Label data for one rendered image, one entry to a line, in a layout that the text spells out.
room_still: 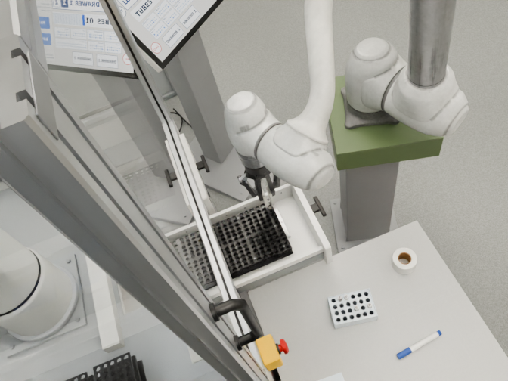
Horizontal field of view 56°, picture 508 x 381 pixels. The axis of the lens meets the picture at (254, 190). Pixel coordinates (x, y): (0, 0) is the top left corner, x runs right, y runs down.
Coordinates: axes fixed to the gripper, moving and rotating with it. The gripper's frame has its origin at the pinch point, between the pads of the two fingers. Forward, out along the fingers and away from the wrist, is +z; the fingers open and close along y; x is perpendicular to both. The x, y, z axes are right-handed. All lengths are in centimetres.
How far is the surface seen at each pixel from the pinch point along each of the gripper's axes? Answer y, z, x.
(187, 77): 7, 26, -89
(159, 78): 22, 80, -158
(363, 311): -12.7, 17.0, 37.2
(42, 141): 20, -100, 54
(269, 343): 15.0, 5.7, 38.3
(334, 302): -6.8, 19.9, 30.4
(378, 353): -12, 21, 48
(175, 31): 6, -4, -81
